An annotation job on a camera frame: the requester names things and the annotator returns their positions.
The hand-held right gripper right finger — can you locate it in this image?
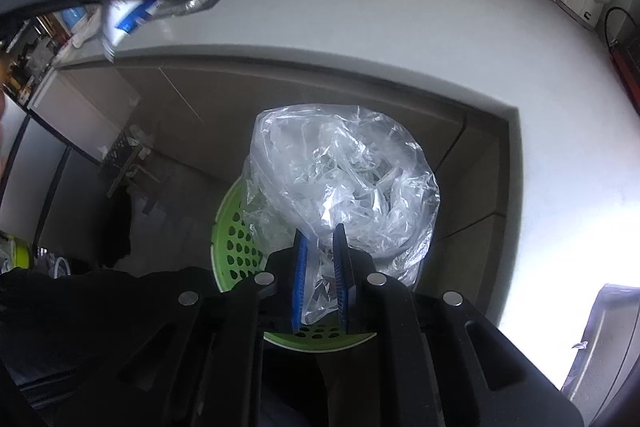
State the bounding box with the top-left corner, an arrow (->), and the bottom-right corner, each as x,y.
331,223 -> 586,427

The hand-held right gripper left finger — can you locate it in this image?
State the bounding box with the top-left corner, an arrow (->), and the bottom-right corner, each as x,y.
55,229 -> 313,427

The blue and white carton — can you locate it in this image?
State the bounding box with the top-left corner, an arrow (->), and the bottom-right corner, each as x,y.
100,0 -> 251,58

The green perforated plastic basket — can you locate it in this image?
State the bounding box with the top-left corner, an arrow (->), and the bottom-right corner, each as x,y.
210,177 -> 381,353

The clear plastic bag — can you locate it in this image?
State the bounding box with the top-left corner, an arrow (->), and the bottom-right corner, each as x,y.
242,104 -> 441,329

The white cabinet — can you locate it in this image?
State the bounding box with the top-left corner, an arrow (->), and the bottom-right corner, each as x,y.
27,67 -> 141,164

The black plastic crate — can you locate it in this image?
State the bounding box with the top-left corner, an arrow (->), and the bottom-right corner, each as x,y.
100,127 -> 162,198

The grey plastic object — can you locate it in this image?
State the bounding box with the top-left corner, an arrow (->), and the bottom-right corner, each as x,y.
560,283 -> 640,427

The black and red blender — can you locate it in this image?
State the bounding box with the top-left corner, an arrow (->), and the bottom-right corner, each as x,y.
607,42 -> 640,114

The black power cable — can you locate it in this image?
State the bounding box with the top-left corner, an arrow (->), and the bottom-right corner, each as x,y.
602,7 -> 636,58

